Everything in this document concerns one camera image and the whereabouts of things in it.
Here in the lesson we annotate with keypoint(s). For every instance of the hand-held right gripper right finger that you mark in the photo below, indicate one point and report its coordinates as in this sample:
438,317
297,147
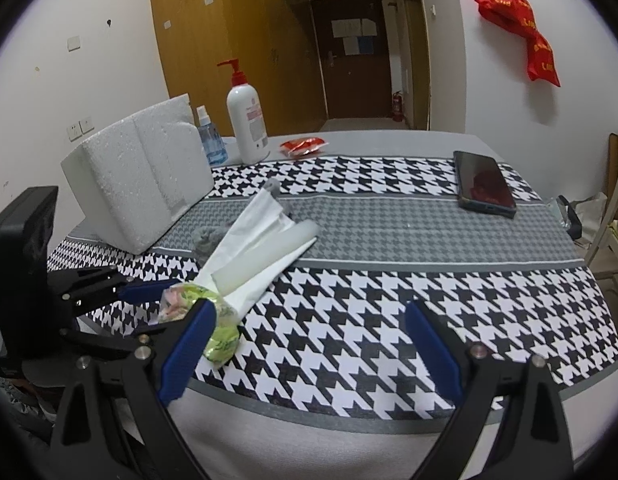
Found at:
434,355

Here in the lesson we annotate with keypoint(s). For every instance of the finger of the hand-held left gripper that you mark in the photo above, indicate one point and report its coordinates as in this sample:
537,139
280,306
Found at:
144,291
114,342

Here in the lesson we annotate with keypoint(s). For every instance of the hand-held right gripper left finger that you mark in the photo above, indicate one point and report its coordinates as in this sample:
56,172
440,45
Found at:
186,355

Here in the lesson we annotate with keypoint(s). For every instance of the green plastic wrapper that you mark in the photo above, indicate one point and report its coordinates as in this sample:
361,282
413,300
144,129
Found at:
224,340

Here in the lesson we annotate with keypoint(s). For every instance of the grey sock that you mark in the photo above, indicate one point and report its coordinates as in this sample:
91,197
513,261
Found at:
209,240

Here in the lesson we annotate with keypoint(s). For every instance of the white foam box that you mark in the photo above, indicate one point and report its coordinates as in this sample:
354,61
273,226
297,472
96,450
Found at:
134,185

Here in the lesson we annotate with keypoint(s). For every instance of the black white houndstooth cloth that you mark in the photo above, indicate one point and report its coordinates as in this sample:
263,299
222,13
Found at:
364,310

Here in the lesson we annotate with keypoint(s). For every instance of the blue spray bottle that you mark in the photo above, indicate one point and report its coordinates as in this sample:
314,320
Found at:
211,145

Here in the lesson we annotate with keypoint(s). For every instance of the black smartphone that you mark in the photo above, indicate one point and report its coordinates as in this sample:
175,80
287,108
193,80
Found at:
484,185

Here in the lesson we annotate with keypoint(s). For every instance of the white red-pump lotion bottle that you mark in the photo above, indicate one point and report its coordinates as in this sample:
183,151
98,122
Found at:
248,120

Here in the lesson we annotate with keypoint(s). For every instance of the red snack packet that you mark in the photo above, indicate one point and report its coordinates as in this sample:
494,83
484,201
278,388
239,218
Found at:
304,146

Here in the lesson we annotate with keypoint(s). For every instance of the white metal bunk bed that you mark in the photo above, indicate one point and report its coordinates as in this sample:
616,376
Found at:
609,220

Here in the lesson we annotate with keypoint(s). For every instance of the red fire extinguisher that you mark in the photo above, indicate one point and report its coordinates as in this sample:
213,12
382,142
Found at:
398,107

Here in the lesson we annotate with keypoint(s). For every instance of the wooden wardrobe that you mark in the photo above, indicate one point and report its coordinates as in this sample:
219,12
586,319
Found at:
214,50

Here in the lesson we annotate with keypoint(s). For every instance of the wooden boards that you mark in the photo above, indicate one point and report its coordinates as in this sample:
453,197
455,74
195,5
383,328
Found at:
616,170

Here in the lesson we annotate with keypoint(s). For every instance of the dark brown entrance door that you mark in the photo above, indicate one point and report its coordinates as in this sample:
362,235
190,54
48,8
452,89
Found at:
359,85

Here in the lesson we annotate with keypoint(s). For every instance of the light wooden side door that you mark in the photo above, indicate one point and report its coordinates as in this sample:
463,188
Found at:
419,60

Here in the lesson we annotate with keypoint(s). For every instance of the blue paper notice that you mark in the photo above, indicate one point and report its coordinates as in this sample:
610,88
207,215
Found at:
366,46

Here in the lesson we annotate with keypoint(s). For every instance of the white paper notice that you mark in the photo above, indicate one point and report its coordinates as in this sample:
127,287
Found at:
351,27

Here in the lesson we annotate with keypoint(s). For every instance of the red plastic bag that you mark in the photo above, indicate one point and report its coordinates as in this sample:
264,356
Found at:
509,5

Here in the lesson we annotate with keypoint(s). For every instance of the white wall socket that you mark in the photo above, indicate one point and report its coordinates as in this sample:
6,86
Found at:
74,131

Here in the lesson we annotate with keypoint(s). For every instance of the white wall switch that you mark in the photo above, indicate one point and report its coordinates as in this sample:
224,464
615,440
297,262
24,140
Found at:
87,124

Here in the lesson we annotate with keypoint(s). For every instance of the white wall box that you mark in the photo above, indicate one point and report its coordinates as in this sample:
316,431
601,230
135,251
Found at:
75,43

